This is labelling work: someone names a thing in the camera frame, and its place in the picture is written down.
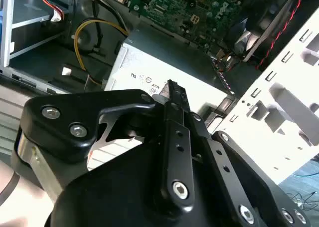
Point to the black gripper left finger with plate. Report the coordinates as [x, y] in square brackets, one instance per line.
[62, 112]

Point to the black gripper right finger link bars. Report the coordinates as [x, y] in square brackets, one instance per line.
[224, 167]

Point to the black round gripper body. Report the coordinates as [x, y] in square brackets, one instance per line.
[119, 192]

